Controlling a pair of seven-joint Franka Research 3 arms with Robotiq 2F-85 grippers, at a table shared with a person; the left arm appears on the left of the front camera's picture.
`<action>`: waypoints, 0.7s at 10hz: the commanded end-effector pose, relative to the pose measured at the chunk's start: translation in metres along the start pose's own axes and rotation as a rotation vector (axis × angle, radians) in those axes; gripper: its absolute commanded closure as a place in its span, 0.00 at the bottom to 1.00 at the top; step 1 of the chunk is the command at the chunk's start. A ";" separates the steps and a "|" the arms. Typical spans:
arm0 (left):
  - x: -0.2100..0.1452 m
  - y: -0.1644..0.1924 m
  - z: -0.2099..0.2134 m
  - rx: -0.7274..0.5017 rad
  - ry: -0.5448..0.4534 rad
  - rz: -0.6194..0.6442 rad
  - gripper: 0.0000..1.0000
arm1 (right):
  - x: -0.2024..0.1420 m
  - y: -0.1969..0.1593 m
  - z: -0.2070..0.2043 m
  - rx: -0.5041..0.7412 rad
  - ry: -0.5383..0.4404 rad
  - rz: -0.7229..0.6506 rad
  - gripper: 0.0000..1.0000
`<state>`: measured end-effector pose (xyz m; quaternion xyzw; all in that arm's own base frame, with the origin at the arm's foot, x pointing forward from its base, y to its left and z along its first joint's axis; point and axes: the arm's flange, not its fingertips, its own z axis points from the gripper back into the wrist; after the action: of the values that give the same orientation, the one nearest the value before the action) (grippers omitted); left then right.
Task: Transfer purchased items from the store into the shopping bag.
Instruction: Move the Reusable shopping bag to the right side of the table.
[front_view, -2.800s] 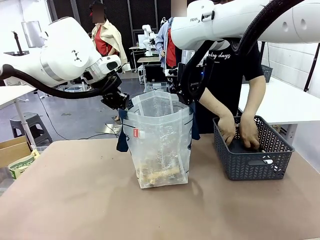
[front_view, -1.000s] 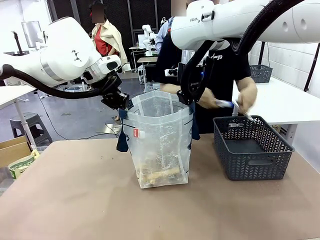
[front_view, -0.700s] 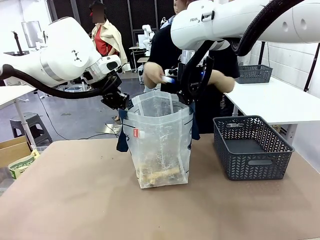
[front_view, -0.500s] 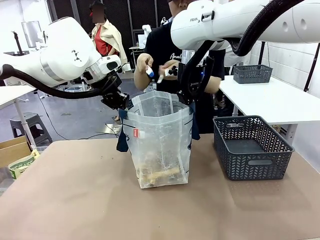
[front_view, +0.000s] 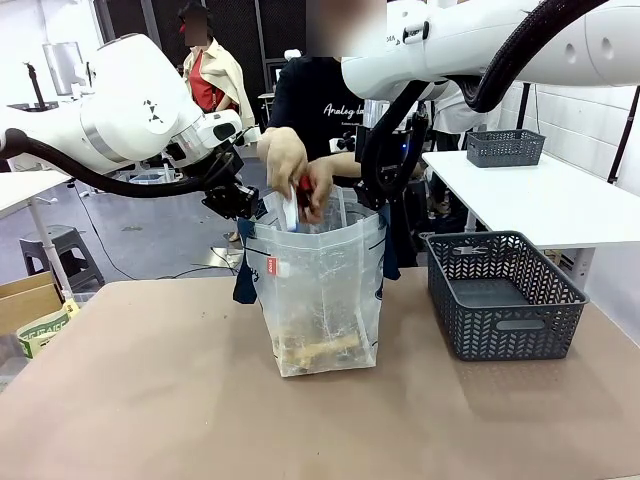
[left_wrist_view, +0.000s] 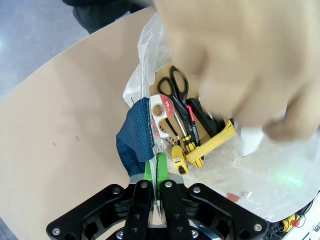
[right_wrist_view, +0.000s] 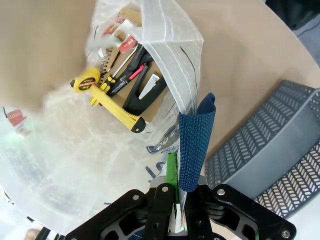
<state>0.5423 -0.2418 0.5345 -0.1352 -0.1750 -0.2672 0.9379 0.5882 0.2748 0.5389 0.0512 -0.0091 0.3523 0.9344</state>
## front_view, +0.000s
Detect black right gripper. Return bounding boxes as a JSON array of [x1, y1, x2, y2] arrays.
[[353, 124, 417, 211]]

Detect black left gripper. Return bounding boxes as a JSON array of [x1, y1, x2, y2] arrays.
[[202, 182, 261, 221]]

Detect white package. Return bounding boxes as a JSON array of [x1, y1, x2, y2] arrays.
[[279, 183, 302, 234]]

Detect translucent white shopping bag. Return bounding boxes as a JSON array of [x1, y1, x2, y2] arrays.
[[232, 187, 401, 379]]

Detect dark grey plastic basket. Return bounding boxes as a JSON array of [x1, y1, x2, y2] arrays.
[[425, 230, 590, 362], [466, 129, 546, 169]]

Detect person's left forearm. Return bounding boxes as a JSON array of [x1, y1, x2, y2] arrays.
[[327, 152, 364, 179]]

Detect white bag with green print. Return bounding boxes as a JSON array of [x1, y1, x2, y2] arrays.
[[16, 298, 81, 360]]

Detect person's left hand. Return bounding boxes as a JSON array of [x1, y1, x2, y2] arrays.
[[299, 157, 337, 224]]

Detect person's right hand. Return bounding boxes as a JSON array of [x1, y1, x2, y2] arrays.
[[257, 127, 309, 201]]

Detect person in black shirt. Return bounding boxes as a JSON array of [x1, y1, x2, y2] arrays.
[[257, 0, 426, 271]]

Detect mannequin with cream jacket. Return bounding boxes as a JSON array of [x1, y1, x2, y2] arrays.
[[179, 0, 256, 119]]

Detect thin black stand pole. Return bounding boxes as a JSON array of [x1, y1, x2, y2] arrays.
[[517, 82, 532, 132]]

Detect white side table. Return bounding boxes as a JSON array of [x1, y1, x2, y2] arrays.
[[422, 149, 640, 251]]

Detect grey step stool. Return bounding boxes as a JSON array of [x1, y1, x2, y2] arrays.
[[19, 225, 106, 294]]

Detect tan food item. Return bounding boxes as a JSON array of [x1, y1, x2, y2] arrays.
[[279, 334, 362, 374]]

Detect white round-cornered table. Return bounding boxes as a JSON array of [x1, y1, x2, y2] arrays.
[[0, 170, 76, 301]]

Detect brown cardboard box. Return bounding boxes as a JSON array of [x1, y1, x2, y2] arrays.
[[0, 271, 66, 336]]

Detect silver mannequin base plate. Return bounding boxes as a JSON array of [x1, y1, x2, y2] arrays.
[[209, 245, 247, 269]]

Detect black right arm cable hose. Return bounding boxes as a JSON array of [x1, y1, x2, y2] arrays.
[[359, 0, 609, 201]]

